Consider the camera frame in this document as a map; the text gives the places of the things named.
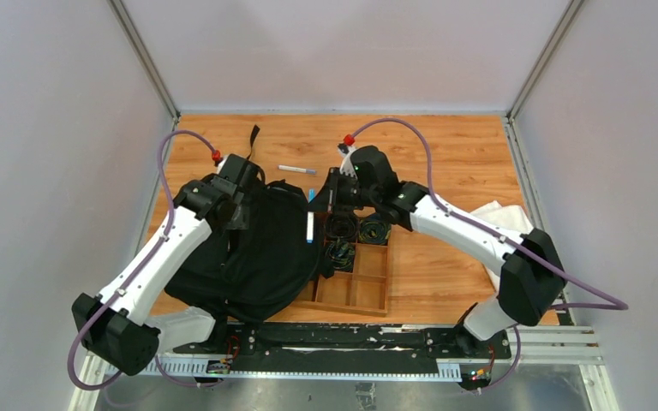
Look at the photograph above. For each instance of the black fabric backpack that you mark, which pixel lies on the black fabric backpack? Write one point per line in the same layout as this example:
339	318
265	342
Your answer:
253	273

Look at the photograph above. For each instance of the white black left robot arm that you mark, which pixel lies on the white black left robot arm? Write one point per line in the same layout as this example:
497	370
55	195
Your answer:
116	324

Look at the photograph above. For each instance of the black rolled belt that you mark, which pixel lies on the black rolled belt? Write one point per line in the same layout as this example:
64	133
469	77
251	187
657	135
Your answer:
342	227

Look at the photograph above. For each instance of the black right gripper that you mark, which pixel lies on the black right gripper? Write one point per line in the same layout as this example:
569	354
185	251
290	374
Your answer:
337	176

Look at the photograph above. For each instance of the white marker grey cap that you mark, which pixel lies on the white marker grey cap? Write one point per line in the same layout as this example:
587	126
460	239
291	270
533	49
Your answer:
294	169

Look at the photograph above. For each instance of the wooden compartment organizer tray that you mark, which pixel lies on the wooden compartment organizer tray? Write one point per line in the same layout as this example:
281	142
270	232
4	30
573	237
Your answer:
365	291

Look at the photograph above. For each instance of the white folded cloth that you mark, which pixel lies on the white folded cloth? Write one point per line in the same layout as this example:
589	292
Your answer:
512	217

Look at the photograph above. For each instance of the multicolour rolled belt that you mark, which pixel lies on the multicolour rolled belt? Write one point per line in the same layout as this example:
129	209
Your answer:
341	254

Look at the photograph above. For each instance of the white marker blue cap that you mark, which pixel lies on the white marker blue cap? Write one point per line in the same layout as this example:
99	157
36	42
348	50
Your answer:
310	218

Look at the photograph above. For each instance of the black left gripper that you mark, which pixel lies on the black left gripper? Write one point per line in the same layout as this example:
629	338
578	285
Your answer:
252	185

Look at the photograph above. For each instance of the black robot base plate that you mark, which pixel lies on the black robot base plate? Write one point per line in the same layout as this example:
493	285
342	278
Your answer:
346	348

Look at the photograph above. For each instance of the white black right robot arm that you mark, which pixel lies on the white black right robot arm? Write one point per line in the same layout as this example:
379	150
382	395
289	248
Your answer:
527	264

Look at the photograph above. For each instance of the dark blue yellow rolled belt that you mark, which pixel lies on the dark blue yellow rolled belt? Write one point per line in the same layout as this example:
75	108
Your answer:
374	232

